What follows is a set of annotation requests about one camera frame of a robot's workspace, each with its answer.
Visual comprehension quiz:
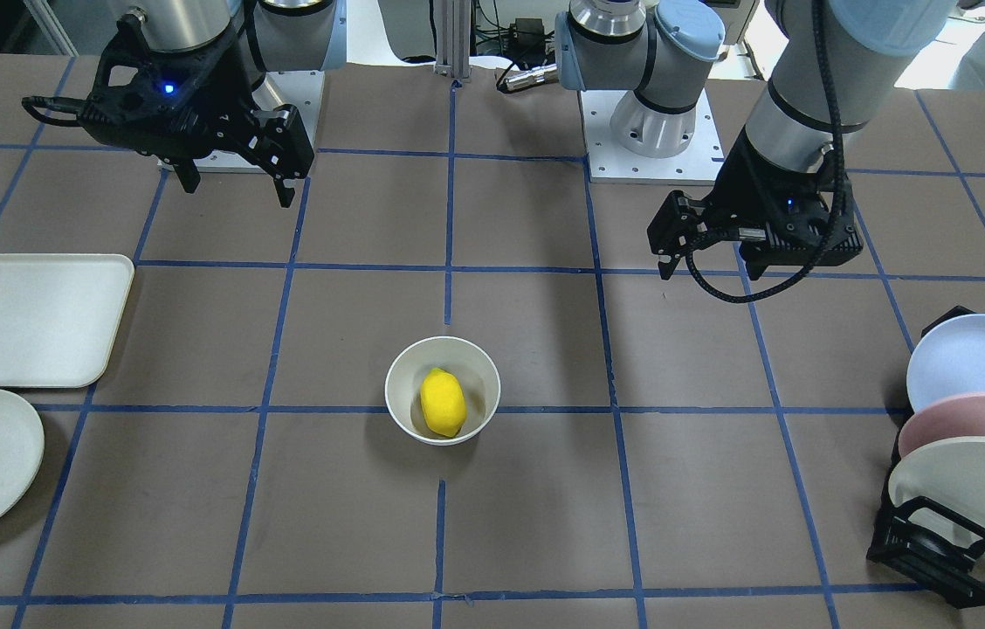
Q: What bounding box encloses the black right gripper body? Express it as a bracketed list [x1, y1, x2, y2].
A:
[76, 17, 249, 158]

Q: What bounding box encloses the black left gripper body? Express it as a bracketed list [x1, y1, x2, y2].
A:
[703, 132, 864, 266]

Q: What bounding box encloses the white ceramic bowl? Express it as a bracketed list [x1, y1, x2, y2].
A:
[384, 335, 501, 446]

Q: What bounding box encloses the yellow lemon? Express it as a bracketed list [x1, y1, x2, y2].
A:
[419, 368, 468, 439]

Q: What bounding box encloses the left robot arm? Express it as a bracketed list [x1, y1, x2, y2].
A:
[554, 1, 981, 287]

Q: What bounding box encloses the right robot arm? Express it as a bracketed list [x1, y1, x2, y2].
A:
[76, 1, 348, 207]

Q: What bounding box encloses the white rectangular tray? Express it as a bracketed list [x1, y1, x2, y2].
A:
[0, 253, 134, 389]

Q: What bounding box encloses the blue plate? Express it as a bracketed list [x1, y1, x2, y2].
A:
[906, 314, 985, 411]

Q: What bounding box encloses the pink plate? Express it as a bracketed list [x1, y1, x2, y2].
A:
[897, 391, 985, 457]

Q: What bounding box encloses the cream plate in rack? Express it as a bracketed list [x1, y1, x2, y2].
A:
[887, 436, 985, 557]

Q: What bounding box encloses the black plate rack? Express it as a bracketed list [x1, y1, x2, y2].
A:
[866, 306, 985, 608]

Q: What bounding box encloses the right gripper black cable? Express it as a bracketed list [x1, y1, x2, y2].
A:
[21, 94, 100, 130]

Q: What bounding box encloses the aluminium frame post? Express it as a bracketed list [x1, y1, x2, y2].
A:
[431, 1, 473, 84]

